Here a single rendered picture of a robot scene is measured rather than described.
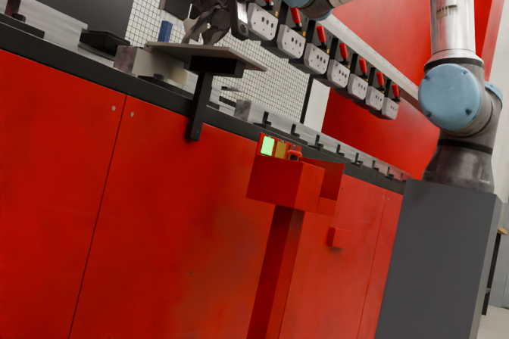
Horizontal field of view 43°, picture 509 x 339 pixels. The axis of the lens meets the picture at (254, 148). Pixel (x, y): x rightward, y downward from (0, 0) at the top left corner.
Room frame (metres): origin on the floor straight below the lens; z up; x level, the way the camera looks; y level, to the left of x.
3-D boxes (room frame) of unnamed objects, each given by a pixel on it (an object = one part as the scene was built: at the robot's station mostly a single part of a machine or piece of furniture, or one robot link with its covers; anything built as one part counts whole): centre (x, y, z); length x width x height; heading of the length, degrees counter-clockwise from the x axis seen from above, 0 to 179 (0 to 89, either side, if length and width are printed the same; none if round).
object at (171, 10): (1.74, 0.30, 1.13); 0.10 x 0.02 x 0.10; 147
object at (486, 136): (1.39, -0.44, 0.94); 0.13 x 0.12 x 0.14; 147
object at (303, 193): (1.77, -0.13, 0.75); 0.20 x 0.16 x 0.18; 141
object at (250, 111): (2.80, -0.39, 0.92); 1.68 x 0.06 x 0.10; 147
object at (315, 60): (2.39, -0.13, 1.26); 0.15 x 0.09 x 0.17; 147
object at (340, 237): (2.52, -0.39, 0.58); 0.15 x 0.02 x 0.07; 147
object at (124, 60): (1.79, 0.27, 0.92); 0.39 x 0.06 x 0.10; 147
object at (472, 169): (1.39, -0.44, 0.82); 0.15 x 0.15 x 0.10
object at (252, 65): (1.66, 0.17, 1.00); 0.26 x 0.18 x 0.01; 57
